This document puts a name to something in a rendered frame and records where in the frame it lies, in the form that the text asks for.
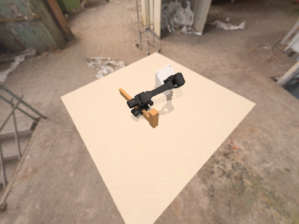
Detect wooden side rail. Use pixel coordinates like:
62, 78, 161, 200
119, 88, 150, 122

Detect brown wooden post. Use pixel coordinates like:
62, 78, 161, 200
149, 108, 158, 128

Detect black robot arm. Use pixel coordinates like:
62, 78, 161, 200
127, 72, 186, 109

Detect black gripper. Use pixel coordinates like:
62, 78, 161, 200
131, 100, 153, 116

